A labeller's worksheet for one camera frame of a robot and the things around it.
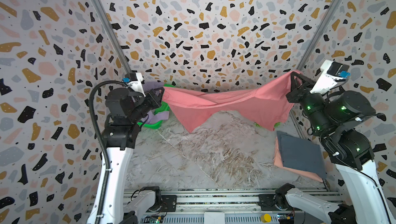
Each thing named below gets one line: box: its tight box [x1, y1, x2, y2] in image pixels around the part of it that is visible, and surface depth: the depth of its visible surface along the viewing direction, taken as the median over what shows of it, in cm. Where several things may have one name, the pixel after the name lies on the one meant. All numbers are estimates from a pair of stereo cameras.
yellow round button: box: [260, 213, 272, 223], surface depth 67 cm
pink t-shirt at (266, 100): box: [162, 70, 301, 133], surface depth 63 cm
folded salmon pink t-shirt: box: [273, 136, 324, 184], surface depth 87 cm
